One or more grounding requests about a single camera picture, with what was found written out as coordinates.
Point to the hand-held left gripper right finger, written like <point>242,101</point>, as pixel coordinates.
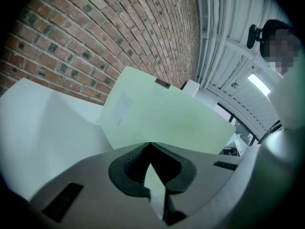
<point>202,175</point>

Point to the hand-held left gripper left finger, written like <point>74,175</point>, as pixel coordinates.
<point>95,187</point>

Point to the pale green paper sheet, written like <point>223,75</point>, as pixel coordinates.
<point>166,113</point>

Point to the dark framed window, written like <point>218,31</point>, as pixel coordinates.
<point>240,128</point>

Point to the white desk with drawers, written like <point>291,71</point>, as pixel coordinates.
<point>35,128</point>

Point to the white shelf unit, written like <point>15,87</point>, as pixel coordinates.
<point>190,87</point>

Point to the round ceiling fixture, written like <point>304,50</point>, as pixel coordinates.
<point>235,85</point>

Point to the rectangular ceiling light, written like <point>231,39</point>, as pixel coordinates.
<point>259,83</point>

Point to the white ceiling pipe bundle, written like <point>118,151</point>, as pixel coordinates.
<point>212,32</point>

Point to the person's head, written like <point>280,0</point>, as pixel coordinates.
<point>283,49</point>

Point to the black head-worn camera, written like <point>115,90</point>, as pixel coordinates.
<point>252,36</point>

